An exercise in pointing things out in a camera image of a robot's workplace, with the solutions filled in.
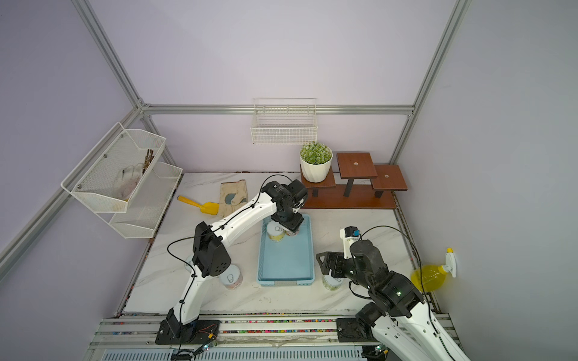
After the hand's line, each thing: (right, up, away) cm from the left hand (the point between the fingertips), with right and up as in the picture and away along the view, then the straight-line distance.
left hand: (288, 225), depth 87 cm
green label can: (+16, -20, -7) cm, 26 cm away
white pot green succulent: (+11, +26, -1) cm, 28 cm away
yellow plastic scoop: (-39, +6, +18) cm, 44 cm away
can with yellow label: (-6, -3, +6) cm, 9 cm away
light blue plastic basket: (0, -15, +2) cm, 15 cm away
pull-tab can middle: (-25, -6, -29) cm, 39 cm away
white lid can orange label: (+1, -4, +2) cm, 4 cm away
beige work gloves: (-29, +12, +25) cm, 40 cm away
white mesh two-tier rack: (-58, +17, -10) cm, 61 cm away
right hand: (+13, -9, -15) cm, 22 cm away
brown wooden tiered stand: (+37, +11, +26) cm, 47 cm away
